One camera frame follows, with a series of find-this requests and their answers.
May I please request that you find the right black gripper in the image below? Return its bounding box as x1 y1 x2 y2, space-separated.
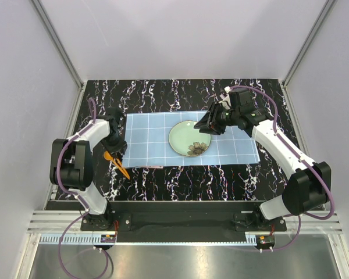
194 101 240 136

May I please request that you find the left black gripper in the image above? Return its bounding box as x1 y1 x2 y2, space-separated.
100 133 127 158

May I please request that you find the orange plastic fork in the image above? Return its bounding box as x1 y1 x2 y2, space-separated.
111 158 130 179

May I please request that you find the green floral plate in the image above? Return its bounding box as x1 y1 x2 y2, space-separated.
168 120 211 156

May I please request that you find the blue checked placemat cloth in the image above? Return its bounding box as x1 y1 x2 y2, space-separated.
123 111 260 168

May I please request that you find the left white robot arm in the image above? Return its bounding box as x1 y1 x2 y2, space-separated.
49 116 127 230

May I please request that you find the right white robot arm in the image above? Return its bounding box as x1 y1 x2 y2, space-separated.
194 102 334 231

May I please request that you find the orange plastic spoon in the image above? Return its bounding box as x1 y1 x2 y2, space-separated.
104 151 117 161

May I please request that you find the left control board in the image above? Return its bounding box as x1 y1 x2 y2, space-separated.
101 234 116 243

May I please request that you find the control board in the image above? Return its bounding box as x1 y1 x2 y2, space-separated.
258 235 275 246
101 234 116 243

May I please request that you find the right control board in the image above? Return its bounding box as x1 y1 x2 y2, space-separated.
258 235 275 246

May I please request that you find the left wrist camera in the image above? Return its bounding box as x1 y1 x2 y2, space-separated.
105 107 126 129

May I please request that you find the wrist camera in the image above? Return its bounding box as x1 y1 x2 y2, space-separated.
105 107 126 129
222 87 254 112

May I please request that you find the pink handled knife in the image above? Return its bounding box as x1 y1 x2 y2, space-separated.
145 166 163 169

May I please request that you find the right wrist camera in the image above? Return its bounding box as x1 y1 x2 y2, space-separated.
222 87 254 112

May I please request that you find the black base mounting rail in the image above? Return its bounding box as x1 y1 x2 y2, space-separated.
111 201 287 245

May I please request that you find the left aluminium frame post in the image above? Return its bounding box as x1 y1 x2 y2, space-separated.
30 0 84 89

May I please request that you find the aluminium frame post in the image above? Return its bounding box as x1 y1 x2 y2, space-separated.
30 0 84 89
282 0 337 87

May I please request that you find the front aluminium rail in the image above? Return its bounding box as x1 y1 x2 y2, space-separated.
26 210 344 236

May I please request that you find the right aluminium frame post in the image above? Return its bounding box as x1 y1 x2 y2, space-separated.
282 0 337 87

